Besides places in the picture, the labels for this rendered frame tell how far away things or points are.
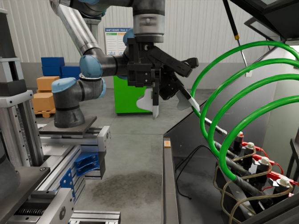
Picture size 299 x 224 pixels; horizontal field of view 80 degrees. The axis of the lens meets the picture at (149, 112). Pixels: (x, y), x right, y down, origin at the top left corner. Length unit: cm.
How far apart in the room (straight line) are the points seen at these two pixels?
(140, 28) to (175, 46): 670
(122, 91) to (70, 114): 303
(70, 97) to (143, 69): 58
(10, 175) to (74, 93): 48
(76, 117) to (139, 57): 61
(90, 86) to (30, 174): 50
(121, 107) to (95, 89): 306
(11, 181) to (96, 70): 39
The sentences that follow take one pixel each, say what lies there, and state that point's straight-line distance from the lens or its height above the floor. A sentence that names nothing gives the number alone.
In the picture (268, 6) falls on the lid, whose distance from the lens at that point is 95.
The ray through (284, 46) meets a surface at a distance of 68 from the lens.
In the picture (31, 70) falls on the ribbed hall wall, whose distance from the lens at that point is 865.
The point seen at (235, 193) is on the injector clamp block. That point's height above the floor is 98.
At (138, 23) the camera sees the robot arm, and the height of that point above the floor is 146.
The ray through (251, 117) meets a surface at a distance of 40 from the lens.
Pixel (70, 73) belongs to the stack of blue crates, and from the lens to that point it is 689.
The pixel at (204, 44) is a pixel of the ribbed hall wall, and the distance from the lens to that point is 730.
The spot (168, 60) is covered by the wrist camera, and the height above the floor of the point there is 138.
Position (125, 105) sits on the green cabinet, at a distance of 402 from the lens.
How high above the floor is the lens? 140
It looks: 19 degrees down
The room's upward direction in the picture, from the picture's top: straight up
